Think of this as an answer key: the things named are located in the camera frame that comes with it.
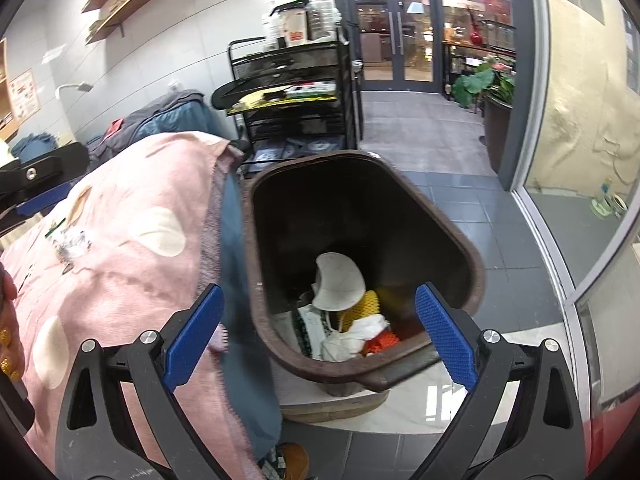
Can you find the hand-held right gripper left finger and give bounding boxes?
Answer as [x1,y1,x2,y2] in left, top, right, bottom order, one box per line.
[55,282,251,480]

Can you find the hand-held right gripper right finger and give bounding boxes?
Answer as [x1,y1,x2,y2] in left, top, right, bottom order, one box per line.
[407,282,588,480]

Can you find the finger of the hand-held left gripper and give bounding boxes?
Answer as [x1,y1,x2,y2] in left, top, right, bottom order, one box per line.
[0,142,91,236]

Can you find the orange red foam net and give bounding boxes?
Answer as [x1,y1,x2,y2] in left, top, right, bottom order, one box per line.
[362,332,401,357]

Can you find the yellow foam fruit net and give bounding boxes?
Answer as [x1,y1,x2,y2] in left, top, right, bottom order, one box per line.
[335,290,381,333]

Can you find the green printed white bag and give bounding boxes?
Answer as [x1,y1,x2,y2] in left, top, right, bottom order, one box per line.
[272,305,332,361]

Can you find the white foam bowl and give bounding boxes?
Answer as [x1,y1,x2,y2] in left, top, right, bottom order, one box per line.
[311,252,368,311]

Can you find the dark brown trash bin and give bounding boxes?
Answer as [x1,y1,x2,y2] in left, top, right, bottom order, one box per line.
[241,150,486,425]

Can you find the person's left hand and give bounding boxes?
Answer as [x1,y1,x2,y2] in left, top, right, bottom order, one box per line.
[0,262,26,383]

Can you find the clear crumpled plastic bag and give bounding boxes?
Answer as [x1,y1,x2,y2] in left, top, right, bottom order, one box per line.
[47,227,93,266]

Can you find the dark blue cloth pile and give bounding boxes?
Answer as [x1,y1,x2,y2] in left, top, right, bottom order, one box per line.
[11,132,58,161]

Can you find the blue bed skirt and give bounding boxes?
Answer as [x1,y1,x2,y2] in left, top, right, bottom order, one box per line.
[215,170,283,461]

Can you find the pink spotted blanket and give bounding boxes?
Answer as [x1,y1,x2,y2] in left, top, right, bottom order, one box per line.
[0,130,266,480]

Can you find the white floor lamp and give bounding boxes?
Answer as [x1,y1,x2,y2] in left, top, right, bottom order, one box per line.
[54,81,95,143]

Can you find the wooden shelf cabinet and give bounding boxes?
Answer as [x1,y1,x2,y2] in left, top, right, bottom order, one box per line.
[0,37,21,143]

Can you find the grey covered massage bed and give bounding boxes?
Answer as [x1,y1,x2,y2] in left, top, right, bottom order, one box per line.
[87,89,226,171]

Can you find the black round stool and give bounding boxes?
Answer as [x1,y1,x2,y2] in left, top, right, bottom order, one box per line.
[211,80,266,111]

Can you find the row of dark printed boxes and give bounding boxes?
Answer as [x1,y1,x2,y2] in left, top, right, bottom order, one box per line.
[247,139,346,163]

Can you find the yellow paper sheet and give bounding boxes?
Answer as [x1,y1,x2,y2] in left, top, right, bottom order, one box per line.
[230,91,291,113]

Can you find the potted green plant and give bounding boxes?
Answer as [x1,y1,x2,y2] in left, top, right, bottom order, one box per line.
[452,62,516,176]

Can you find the black metal cart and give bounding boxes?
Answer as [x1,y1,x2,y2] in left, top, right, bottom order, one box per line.
[226,30,363,171]

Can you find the white pump bottle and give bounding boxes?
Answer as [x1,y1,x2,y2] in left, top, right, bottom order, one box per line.
[262,12,286,51]

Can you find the white container red label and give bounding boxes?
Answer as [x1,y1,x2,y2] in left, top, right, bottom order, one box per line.
[282,7,310,48]

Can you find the red vase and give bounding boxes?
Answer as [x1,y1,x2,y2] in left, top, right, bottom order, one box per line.
[467,7,485,48]

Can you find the glass double door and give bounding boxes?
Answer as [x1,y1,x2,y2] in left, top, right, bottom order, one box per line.
[345,0,441,93]

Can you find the large clear plastic jug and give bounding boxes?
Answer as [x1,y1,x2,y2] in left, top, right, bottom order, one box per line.
[305,0,338,42]

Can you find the wall poster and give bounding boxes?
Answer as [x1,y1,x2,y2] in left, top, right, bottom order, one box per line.
[9,69,41,118]

